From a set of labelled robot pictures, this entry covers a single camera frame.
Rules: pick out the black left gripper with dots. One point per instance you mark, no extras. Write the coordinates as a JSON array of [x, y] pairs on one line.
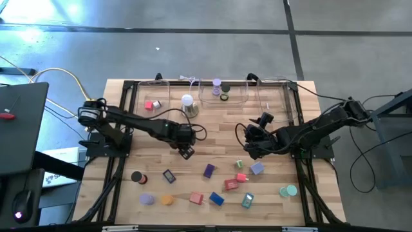
[[185, 135]]

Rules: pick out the pink wall charger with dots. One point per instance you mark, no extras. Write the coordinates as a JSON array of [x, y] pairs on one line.
[[240, 177]]

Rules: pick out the lavender charger block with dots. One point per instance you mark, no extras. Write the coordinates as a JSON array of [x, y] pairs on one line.
[[257, 168]]

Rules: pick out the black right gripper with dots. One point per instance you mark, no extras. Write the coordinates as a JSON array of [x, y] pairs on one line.
[[262, 141]]

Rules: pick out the teal digital timer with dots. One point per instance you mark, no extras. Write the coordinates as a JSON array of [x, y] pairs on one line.
[[247, 200]]

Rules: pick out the teal sand timer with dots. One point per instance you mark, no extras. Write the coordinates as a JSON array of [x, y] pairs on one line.
[[288, 190]]

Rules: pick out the blue digital timer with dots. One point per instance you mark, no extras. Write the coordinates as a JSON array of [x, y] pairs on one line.
[[216, 198]]

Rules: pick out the black computer mouse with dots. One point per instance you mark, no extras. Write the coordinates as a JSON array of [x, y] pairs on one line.
[[21, 203]]

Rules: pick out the purple digital timer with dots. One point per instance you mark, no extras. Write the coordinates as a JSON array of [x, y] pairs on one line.
[[209, 170], [169, 176]]

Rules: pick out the black floor bar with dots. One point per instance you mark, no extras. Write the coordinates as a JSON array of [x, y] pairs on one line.
[[16, 71]]

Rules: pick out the black metal table frame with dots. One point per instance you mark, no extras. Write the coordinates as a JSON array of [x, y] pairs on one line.
[[175, 83]]

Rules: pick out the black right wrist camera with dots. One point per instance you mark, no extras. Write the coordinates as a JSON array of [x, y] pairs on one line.
[[266, 119]]

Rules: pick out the red wall charger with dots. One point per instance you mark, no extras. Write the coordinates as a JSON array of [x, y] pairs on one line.
[[196, 198]]

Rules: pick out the orange sand timer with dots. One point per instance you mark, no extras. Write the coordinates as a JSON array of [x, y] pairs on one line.
[[166, 199]]

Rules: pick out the green small charger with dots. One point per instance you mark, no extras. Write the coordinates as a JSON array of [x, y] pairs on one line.
[[239, 163]]

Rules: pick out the silver mount bracket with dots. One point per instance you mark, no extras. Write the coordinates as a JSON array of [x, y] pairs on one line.
[[119, 228], [299, 229]]

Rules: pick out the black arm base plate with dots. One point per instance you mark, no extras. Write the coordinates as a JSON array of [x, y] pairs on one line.
[[93, 149], [325, 150]]

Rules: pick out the white bulb brass lamp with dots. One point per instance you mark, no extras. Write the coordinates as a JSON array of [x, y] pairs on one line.
[[189, 109]]

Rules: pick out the red small charger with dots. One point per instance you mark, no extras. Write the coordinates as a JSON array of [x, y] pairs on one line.
[[148, 105]]

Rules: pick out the lavender sand timer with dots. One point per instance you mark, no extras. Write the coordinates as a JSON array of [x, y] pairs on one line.
[[146, 199], [216, 83]]

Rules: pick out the grey metal table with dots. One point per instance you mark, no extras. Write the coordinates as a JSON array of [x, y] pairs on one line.
[[383, 111]]

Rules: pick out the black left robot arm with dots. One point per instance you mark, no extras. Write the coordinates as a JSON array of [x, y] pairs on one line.
[[141, 124]]

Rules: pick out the white small charger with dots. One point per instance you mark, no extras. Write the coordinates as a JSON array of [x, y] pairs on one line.
[[157, 104]]

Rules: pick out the white printed box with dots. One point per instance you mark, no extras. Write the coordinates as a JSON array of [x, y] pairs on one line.
[[61, 158]]

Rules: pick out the black side table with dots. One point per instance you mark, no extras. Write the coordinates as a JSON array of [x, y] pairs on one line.
[[6, 193]]

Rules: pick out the black-capped red sand timer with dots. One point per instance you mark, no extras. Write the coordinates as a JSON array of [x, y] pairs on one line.
[[136, 176]]

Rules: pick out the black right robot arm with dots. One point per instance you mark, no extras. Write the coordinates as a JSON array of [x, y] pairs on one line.
[[315, 129]]

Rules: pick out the dark grey desk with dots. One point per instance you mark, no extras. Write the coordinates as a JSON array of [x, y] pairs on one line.
[[22, 145]]

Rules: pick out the clear plastic bin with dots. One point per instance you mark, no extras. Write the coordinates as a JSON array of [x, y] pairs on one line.
[[141, 93], [238, 96], [273, 96]]

